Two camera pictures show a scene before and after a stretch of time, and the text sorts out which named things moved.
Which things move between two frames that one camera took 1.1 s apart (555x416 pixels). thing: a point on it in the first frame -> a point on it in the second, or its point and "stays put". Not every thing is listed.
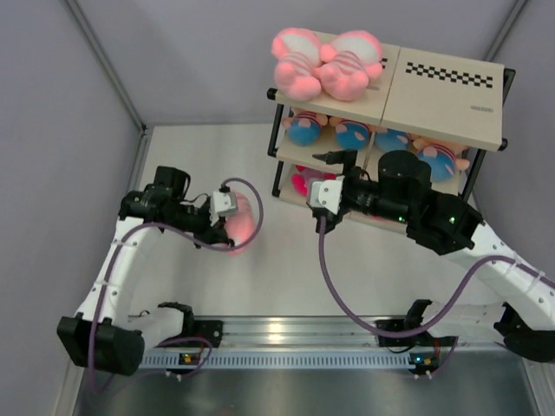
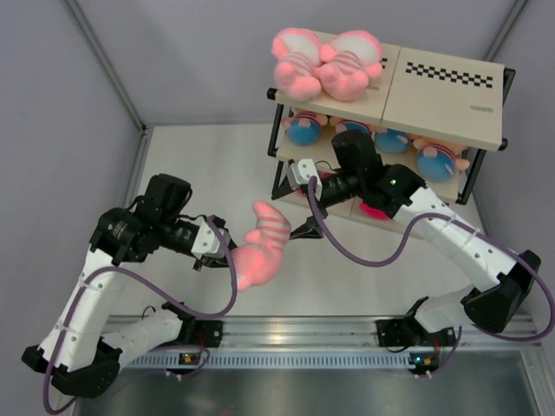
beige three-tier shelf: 447,110 stays put
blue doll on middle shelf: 392,139 stays put
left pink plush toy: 299,51 stays put
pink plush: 241,226 -> 260,259
